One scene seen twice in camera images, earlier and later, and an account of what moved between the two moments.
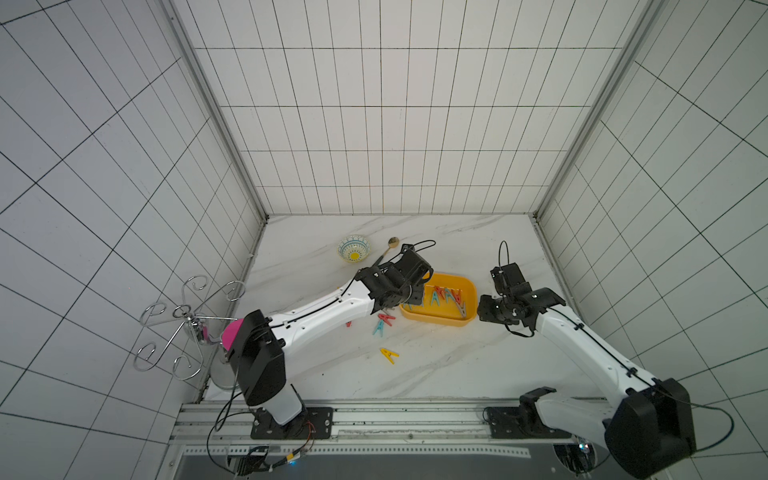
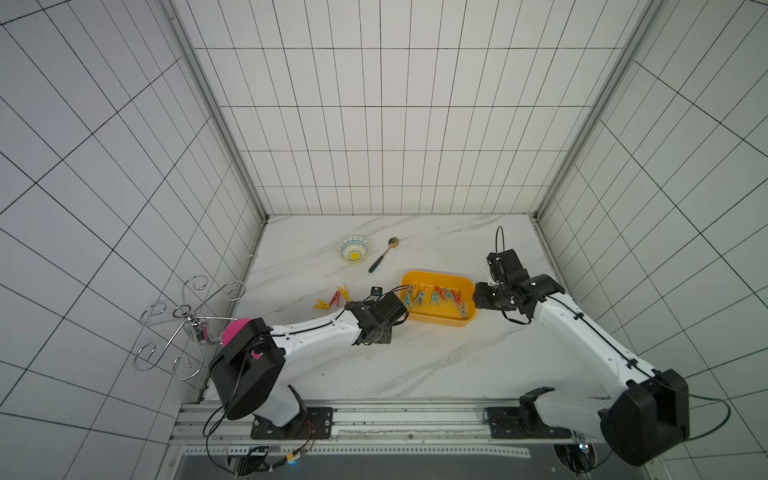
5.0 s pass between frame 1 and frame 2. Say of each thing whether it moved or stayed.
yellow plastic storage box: stayed
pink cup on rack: stayed
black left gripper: moved
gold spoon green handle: stayed
